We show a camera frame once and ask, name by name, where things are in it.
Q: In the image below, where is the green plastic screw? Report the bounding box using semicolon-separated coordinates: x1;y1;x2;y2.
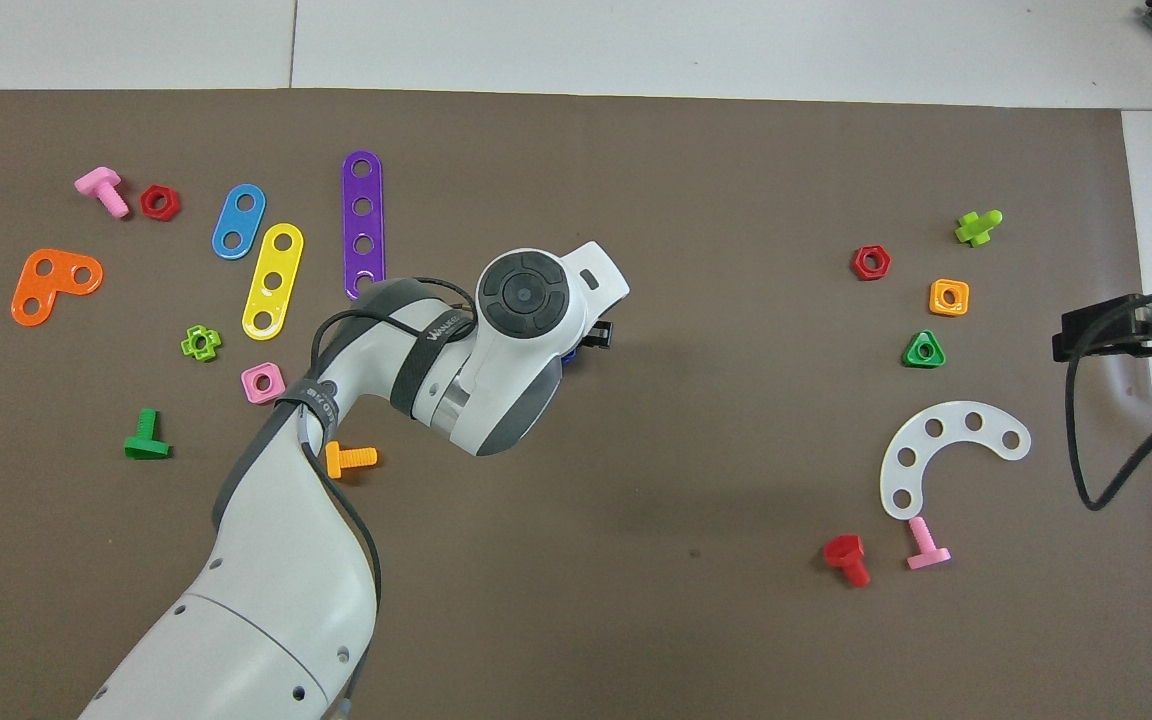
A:
123;408;172;461

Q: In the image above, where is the light green cross-head screw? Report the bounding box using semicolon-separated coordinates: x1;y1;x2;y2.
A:
954;209;1004;248

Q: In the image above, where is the brown table mat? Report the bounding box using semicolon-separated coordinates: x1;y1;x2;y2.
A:
0;88;1152;720

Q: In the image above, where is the orange square plastic nut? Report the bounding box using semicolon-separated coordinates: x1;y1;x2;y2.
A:
928;278;971;318

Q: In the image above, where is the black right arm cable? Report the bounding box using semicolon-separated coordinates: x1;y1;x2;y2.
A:
1064;288;1152;512

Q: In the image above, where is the pink square plastic nut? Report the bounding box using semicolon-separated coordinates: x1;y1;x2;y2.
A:
240;361;288;405

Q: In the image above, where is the purple four-hole plastic plate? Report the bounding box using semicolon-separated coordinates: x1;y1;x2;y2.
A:
341;150;387;303

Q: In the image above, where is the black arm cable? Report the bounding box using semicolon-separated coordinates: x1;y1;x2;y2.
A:
298;277;482;720
1064;288;1152;512

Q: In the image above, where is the white curved plastic plate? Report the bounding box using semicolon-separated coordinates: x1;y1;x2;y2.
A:
880;401;1033;522

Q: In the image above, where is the green triangular plastic nut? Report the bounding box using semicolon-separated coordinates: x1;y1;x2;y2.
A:
902;329;948;369

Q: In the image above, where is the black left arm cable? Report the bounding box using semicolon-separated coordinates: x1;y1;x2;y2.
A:
298;277;482;720

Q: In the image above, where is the orange plastic screw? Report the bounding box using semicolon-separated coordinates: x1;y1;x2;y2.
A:
325;441;378;480

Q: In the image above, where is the yellow three-hole plastic plate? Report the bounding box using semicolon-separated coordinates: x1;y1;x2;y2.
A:
241;222;305;341

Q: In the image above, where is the blue two-hole plastic plate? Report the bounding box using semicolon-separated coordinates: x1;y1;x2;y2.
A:
211;183;267;261

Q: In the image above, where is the pink plastic screw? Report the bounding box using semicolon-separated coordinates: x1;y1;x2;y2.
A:
74;166;130;219
905;516;953;572

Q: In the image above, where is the red plastic screw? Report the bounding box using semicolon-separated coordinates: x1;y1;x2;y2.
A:
822;534;872;589

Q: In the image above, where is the orange angled plastic plate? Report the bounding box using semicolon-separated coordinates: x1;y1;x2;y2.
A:
11;248;105;328

